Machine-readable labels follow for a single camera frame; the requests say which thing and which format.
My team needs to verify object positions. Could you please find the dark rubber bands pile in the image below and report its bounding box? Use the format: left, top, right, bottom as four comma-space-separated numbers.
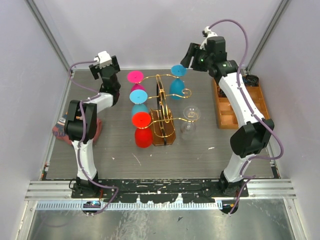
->
242, 74, 260, 87

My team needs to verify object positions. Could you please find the pink wine glass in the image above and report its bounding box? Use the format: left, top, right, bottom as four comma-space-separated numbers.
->
127, 70, 146, 93

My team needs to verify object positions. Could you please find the light blue wine glass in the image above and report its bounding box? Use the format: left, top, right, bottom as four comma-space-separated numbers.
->
129, 89, 148, 117
169, 64, 187, 100

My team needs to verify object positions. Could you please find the clear front wine glass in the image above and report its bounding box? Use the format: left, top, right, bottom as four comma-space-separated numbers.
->
180, 105, 201, 140

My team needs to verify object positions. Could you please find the red wine glass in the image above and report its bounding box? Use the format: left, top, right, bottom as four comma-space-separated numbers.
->
132, 111, 153, 148

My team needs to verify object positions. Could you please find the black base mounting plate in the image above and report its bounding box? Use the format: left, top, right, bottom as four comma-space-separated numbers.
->
71, 178, 250, 204

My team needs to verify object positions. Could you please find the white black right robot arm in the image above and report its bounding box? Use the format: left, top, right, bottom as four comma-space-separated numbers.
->
180, 34, 275, 197

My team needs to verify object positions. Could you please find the left aluminium corner post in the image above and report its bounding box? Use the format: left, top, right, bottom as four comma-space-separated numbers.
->
25, 0, 70, 71

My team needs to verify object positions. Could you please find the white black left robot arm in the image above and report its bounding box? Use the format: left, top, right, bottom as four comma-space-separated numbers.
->
64, 51, 121, 198

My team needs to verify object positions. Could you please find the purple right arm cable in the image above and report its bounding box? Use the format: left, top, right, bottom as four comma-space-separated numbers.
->
208, 19, 285, 216

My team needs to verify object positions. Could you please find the gold wire wine glass rack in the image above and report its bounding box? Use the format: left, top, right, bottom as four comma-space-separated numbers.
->
143, 74, 192, 147

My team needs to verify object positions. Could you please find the aluminium corner post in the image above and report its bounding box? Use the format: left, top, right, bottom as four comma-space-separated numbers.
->
245, 0, 292, 73
25, 0, 70, 71

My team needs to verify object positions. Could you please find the right aluminium corner post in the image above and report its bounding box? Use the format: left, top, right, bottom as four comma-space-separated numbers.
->
245, 0, 292, 73

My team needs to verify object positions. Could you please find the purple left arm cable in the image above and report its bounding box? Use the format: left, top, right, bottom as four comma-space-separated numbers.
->
68, 59, 120, 215

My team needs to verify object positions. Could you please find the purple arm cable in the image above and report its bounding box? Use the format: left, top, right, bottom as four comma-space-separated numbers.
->
68, 59, 120, 215
208, 19, 285, 216

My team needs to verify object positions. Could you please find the wooden compartment tray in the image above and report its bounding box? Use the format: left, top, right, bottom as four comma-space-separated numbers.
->
212, 72, 270, 129

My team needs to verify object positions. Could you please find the folded red t-shirt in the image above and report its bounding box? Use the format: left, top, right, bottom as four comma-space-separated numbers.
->
52, 112, 103, 146

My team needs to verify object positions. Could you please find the aluminium front rail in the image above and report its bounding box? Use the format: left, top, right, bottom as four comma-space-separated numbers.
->
25, 178, 296, 214

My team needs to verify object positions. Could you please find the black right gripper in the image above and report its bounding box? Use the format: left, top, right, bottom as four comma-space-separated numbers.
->
179, 43, 212, 73

